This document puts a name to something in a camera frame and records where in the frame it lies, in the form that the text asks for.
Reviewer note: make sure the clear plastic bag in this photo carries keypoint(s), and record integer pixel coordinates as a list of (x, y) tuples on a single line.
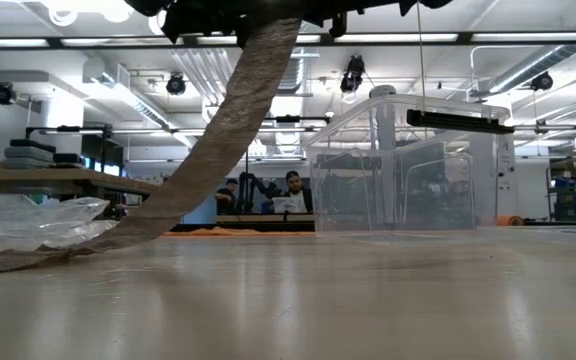
[(28, 215)]

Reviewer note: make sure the clear plastic storage bin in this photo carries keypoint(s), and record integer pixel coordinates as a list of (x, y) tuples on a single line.
[(458, 121)]

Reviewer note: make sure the beige elastic bandage roll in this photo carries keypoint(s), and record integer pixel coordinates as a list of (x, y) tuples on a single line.
[(218, 145)]

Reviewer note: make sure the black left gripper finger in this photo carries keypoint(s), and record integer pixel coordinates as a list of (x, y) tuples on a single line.
[(240, 15)]

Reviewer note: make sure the person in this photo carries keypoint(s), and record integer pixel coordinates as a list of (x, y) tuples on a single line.
[(228, 197), (298, 195)]

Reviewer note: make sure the stack of grey pads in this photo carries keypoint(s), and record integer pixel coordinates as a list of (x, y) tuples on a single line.
[(28, 152)]

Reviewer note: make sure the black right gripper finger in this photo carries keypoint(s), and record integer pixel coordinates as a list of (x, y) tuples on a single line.
[(318, 12)]

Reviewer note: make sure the wooden workbench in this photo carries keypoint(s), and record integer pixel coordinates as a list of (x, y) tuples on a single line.
[(68, 177)]

